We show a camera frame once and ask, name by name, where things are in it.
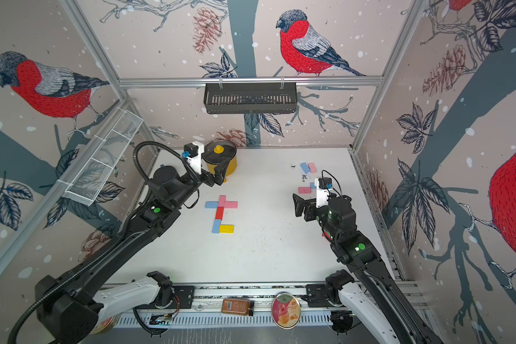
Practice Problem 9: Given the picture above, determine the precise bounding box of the pink block cluster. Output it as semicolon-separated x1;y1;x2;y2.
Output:
298;187;312;194

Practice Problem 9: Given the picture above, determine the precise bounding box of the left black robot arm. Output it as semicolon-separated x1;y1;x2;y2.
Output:
7;141;231;343

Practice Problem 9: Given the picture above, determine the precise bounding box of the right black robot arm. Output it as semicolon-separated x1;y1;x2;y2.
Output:
292;194;442;343

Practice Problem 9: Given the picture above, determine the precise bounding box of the glass lid yellow knob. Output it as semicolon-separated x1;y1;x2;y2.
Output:
202;140;237;165

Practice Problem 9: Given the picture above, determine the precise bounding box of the black hanging shelf basket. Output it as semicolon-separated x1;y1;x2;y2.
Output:
204;83;298;115

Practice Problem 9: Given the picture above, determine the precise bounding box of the pink round cup lid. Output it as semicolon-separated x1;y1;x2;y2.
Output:
271;292;302;330

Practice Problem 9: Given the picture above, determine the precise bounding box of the brown packet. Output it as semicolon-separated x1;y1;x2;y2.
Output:
221;298;255;316

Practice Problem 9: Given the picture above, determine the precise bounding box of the red round tin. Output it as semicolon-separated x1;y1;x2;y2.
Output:
90;315;118;335

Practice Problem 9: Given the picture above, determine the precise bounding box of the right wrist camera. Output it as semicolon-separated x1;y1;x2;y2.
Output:
314;177;333;209

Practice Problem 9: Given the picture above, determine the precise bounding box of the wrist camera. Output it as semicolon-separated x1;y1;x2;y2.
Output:
314;177;333;209
182;141;204;175

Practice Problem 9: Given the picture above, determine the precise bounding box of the yellow pot with handle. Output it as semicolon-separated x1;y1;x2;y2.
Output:
213;157;237;182

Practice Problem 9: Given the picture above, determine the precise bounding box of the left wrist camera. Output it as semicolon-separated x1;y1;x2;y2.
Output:
182;141;204;175

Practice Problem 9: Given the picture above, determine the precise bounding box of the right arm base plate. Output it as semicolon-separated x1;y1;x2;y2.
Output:
302;283;354;308

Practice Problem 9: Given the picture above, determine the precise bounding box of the white wire basket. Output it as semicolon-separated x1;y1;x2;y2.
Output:
62;110;143;206

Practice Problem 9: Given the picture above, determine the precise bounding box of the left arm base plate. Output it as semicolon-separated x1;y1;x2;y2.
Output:
136;285;196;310

